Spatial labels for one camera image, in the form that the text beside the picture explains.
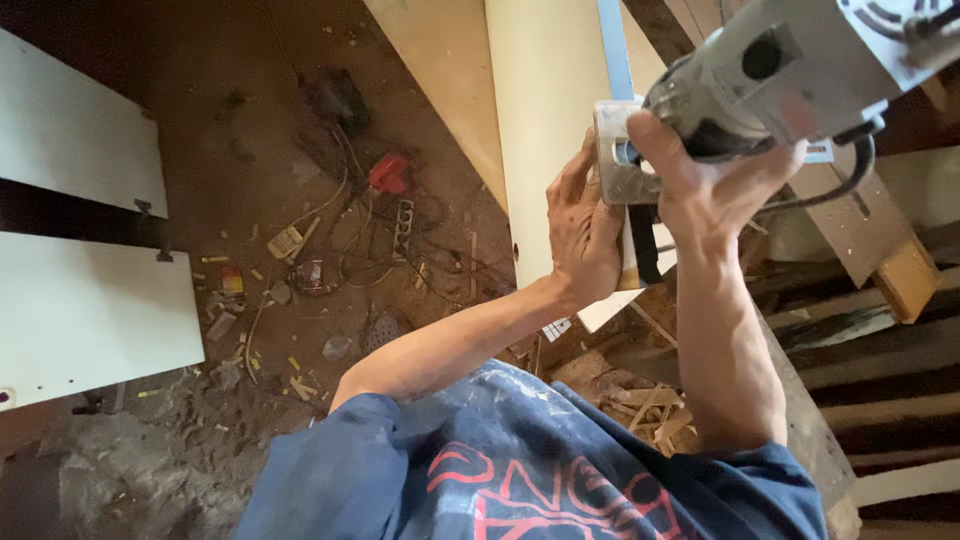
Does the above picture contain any person's right hand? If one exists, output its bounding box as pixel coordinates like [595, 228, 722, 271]
[626, 108, 810, 261]

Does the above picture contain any person's left hand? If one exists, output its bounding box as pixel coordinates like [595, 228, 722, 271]
[546, 127, 628, 309]

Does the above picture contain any cream laminated board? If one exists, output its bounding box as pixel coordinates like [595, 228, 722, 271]
[483, 0, 678, 335]

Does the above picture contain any grey electric trimmer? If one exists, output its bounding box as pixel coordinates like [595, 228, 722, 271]
[592, 0, 960, 208]

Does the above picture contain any blue edge strip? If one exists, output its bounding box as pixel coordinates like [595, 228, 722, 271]
[596, 0, 639, 102]

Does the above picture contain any bare plywood board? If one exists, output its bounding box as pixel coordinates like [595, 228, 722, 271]
[363, 0, 511, 216]

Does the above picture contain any grey power strip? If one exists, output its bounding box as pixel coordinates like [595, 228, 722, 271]
[391, 198, 416, 261]

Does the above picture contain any red power tool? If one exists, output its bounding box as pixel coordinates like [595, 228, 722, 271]
[366, 152, 411, 198]

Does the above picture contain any black power tool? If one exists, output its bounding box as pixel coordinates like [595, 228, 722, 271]
[302, 67, 373, 138]

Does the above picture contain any perforated metal disc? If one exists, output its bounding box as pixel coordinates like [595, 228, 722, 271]
[364, 310, 403, 354]

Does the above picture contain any pile of wood scraps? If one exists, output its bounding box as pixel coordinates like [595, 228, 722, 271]
[596, 381, 700, 459]

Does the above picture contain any small printed packet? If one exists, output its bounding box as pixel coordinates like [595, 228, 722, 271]
[291, 258, 328, 295]

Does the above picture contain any plywood jig with block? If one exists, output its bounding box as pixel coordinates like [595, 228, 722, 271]
[786, 141, 943, 326]

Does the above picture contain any beige plug adapter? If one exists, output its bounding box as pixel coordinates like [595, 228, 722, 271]
[267, 225, 306, 261]

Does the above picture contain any person's blue printed shirt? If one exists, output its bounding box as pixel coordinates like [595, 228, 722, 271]
[234, 358, 829, 540]

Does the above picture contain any stack of wooden slats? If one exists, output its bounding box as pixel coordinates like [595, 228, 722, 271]
[750, 240, 960, 540]

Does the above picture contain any white panel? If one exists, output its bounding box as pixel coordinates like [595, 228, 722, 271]
[0, 230, 206, 413]
[0, 26, 170, 219]

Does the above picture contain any tangle of cables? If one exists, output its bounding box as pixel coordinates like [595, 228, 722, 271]
[243, 123, 519, 384]

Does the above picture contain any black trimmer power cable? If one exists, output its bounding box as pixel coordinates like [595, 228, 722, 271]
[750, 133, 879, 216]

